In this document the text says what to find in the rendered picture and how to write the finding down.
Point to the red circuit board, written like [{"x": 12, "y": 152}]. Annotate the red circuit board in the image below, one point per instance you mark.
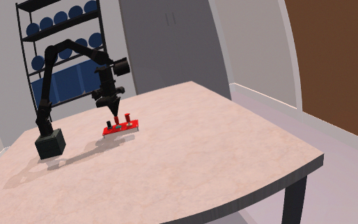
[{"x": 120, "y": 127}]

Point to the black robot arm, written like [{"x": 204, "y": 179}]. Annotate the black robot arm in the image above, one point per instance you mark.
[{"x": 120, "y": 67}]

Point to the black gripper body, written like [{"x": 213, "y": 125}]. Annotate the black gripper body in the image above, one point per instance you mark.
[{"x": 110, "y": 92}]

